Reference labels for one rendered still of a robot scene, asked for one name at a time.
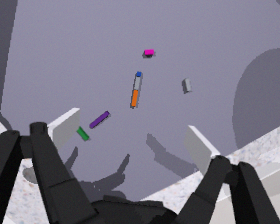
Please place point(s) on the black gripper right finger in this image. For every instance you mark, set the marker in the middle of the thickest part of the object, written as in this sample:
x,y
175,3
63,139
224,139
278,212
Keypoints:
x,y
251,204

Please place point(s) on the magenta block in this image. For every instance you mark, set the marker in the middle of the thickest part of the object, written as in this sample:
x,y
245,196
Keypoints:
x,y
148,52

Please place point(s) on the light grey rectangular block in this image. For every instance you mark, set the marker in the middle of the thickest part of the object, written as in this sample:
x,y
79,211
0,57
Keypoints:
x,y
137,83
187,84

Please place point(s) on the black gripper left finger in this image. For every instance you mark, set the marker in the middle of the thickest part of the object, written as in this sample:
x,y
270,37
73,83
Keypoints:
x,y
64,200

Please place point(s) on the green rod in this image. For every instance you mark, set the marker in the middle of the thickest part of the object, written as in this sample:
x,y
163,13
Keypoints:
x,y
83,134

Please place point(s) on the orange rod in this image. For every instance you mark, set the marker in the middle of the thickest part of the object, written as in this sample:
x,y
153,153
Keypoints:
x,y
134,97

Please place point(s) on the purple rod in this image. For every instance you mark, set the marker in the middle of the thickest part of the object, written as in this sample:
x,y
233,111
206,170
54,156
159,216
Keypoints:
x,y
99,119

